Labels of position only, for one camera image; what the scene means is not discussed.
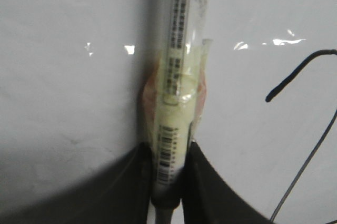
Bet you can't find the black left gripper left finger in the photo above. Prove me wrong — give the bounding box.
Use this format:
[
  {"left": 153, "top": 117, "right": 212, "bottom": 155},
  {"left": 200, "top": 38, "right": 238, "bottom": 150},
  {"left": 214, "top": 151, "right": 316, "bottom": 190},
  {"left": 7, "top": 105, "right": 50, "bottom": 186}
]
[{"left": 1, "top": 143, "right": 152, "bottom": 223}]

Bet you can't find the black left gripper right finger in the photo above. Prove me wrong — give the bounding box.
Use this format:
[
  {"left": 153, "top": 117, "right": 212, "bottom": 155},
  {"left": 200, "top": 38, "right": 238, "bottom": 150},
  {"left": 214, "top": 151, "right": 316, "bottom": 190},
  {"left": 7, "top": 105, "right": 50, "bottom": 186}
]
[{"left": 182, "top": 142, "right": 271, "bottom": 224}]

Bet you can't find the white black-tipped whiteboard marker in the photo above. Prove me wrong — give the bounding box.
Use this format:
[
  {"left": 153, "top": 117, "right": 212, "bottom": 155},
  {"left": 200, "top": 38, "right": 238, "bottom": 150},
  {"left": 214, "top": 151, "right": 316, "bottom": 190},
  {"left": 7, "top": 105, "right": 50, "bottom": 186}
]
[{"left": 149, "top": 0, "right": 209, "bottom": 223}]

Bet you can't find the white whiteboard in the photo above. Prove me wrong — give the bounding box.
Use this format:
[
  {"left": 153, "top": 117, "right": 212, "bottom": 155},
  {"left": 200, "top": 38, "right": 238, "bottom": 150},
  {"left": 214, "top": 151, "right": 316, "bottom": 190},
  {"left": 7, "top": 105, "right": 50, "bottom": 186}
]
[{"left": 1, "top": 0, "right": 336, "bottom": 223}]

